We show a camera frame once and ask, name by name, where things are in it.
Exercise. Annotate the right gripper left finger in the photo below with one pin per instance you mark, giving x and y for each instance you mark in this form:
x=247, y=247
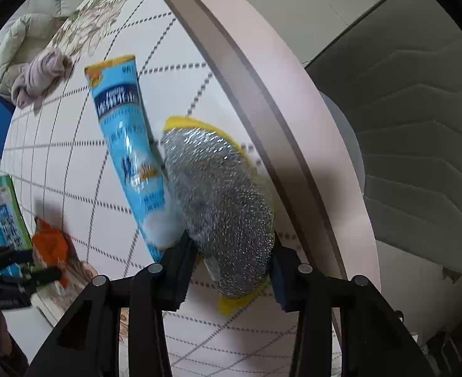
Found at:
x=157, y=288

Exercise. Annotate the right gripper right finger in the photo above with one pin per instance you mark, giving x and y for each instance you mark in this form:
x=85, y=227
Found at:
x=300, y=288

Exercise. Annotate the orange snack packet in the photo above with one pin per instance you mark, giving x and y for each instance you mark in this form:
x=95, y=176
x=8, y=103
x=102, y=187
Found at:
x=53, y=248

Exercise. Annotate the patterned table cloth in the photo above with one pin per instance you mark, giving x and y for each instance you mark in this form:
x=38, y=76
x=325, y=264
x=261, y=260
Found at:
x=214, y=76

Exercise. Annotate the blue toothpaste tube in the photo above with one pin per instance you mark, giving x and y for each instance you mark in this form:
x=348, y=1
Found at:
x=119, y=107

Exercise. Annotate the crumpled lilac cloth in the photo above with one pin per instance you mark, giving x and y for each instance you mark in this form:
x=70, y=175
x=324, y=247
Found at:
x=40, y=76

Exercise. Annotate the green blue carton box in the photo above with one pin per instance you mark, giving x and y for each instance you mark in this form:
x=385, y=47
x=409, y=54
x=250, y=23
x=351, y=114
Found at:
x=13, y=231

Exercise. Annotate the beige armchair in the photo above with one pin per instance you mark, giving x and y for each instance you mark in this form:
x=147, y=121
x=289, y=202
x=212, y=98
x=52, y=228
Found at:
x=396, y=76

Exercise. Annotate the silver yellow scouring sponge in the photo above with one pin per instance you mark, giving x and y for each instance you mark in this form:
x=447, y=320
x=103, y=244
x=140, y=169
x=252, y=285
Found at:
x=227, y=208

